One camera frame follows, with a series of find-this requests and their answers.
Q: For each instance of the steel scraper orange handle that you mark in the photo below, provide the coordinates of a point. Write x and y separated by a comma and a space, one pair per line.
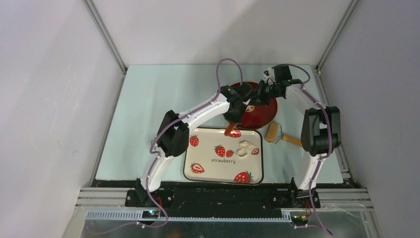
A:
229, 129

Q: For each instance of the grey slotted cable duct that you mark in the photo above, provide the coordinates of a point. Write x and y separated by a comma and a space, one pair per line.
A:
145, 215

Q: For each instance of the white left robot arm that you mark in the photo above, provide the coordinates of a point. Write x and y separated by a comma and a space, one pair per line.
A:
173, 135

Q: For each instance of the left aluminium corner post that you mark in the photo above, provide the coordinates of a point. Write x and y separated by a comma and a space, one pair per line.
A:
105, 34

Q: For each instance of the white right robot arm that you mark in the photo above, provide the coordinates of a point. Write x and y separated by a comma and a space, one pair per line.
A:
321, 128

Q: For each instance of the right aluminium corner post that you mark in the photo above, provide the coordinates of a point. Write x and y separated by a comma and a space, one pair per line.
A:
337, 33

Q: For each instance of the white dough piece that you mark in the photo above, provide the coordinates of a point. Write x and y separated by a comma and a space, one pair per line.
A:
245, 148

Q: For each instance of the wooden dough roller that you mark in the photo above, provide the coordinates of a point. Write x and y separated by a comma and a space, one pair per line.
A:
275, 133

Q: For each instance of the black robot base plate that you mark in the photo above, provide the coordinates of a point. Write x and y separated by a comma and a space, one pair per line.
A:
231, 201

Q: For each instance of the round dark red tray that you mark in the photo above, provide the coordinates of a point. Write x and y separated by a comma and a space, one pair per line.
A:
261, 116

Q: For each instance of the aluminium frame rail front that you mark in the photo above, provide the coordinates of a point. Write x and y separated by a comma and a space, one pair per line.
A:
343, 213

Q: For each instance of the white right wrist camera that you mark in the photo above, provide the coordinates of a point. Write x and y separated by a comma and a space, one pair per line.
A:
268, 75

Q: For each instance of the aluminium corner post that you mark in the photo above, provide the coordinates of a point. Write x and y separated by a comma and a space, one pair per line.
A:
105, 34
337, 33

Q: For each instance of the white strawberry print tray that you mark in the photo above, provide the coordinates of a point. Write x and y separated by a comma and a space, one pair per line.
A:
211, 157

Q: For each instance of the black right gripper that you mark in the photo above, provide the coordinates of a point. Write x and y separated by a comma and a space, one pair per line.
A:
260, 96

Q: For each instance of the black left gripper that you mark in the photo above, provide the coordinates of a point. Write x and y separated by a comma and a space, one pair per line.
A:
235, 119

